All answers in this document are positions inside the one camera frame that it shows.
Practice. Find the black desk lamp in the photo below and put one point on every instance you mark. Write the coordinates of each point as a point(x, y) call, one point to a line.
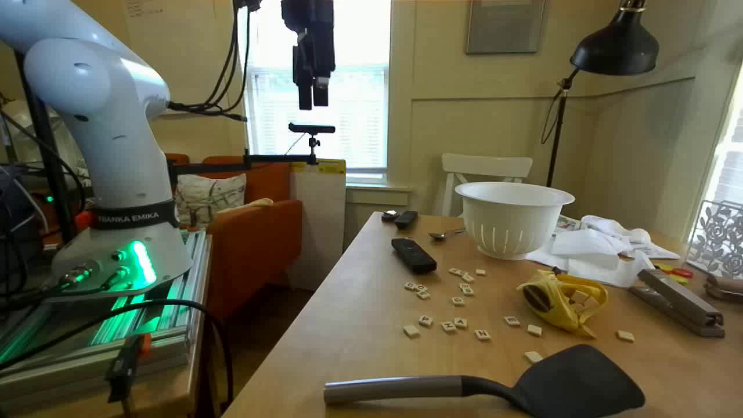
point(617, 46)

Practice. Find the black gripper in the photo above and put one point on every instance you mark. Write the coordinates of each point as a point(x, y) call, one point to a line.
point(310, 38)

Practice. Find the grey framed wall picture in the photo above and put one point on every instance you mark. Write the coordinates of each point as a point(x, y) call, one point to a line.
point(501, 26)

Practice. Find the white panel with yellow strip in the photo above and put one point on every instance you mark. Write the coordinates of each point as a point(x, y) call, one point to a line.
point(316, 233)

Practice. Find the wide black remote control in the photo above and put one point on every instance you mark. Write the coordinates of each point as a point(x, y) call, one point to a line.
point(413, 255)

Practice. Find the cream letter tile P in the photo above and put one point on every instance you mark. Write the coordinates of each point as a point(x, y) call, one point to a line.
point(425, 320)

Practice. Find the small red yellow tool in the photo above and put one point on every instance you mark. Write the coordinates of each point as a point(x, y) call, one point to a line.
point(678, 271)

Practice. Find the cream letter tile H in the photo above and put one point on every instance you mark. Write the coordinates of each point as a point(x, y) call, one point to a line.
point(449, 326)

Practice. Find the brown object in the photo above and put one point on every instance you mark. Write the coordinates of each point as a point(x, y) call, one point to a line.
point(728, 289)

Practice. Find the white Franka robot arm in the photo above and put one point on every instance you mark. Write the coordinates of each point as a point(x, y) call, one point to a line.
point(116, 139)

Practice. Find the white wooden chair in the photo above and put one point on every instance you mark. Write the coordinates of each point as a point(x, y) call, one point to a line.
point(489, 165)

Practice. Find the white crumpled cloth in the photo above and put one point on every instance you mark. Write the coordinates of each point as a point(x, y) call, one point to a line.
point(594, 246)

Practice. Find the cream letter tile D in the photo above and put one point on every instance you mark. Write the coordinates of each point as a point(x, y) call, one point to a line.
point(411, 285)

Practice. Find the small black object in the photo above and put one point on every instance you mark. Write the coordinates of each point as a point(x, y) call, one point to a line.
point(388, 215)

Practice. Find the black camera on mount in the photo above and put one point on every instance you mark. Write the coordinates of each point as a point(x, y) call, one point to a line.
point(312, 127)

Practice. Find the white plastic colander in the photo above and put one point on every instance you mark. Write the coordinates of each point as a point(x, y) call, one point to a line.
point(511, 223)

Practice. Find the bright window white frame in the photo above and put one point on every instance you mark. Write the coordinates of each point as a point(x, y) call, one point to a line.
point(732, 153)
point(355, 94)

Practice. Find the black orange clamp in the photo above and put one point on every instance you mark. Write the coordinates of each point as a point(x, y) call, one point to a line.
point(124, 372)

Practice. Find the black vertical pole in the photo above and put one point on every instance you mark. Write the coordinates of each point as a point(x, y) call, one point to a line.
point(42, 139)

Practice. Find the white patterned lattice panel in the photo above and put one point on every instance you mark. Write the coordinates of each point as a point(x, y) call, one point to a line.
point(715, 234)

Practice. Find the orange armchair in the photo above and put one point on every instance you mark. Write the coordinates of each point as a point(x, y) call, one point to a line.
point(256, 246)

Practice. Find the small metal spoon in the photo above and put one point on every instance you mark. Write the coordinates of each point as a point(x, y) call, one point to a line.
point(437, 234)

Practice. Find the white patterned pillow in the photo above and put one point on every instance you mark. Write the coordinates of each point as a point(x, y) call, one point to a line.
point(204, 198)

